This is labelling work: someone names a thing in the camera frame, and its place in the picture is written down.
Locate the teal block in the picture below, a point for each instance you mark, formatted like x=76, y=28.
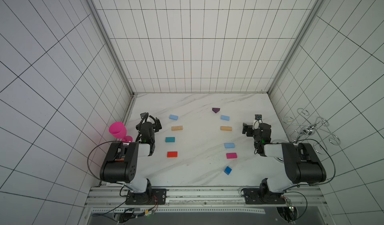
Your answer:
x=170, y=139

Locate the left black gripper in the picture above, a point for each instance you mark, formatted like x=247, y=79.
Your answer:
x=157, y=125

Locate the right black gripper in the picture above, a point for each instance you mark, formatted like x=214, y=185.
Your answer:
x=247, y=128

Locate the aluminium mounting rail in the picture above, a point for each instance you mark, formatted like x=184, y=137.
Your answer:
x=109, y=197

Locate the light blue block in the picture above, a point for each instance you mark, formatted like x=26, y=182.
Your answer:
x=173, y=117
x=229, y=145
x=226, y=118

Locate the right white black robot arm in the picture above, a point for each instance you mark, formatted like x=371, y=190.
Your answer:
x=301, y=163

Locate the natural wood block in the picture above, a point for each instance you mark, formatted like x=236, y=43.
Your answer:
x=177, y=128
x=226, y=128

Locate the magenta plastic goblet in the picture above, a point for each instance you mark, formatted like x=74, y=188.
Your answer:
x=119, y=131

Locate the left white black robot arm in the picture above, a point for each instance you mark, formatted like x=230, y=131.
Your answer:
x=120, y=164

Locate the dark blue cube block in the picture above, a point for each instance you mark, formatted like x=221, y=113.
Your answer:
x=227, y=170

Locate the magenta block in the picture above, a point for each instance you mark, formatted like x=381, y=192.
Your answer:
x=231, y=155

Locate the chrome wire cup rack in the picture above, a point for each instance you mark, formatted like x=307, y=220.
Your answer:
x=309, y=129

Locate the red block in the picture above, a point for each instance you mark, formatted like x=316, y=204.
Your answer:
x=172, y=154

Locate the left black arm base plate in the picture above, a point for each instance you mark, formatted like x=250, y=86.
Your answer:
x=150, y=197

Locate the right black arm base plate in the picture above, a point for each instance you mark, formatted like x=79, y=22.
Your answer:
x=262, y=197

